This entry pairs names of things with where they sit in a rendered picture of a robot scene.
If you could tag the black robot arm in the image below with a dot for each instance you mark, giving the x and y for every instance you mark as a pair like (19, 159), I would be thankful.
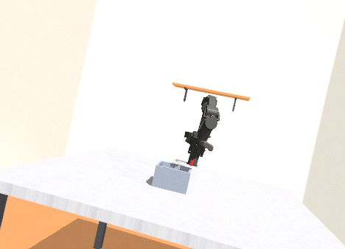
(209, 119)

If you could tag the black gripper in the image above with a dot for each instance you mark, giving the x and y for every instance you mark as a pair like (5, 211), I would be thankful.
(199, 147)

